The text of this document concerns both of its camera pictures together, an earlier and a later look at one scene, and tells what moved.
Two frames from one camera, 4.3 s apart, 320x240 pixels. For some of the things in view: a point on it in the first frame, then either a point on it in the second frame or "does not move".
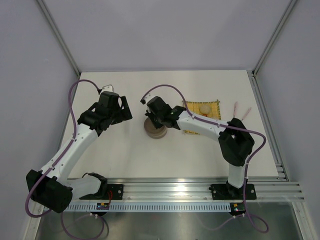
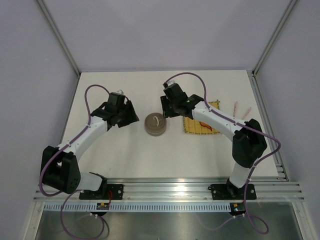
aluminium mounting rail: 164,188 does not move
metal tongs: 235,108 does not move
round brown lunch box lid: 150,129 does not move
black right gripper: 150,115 -> 166,112
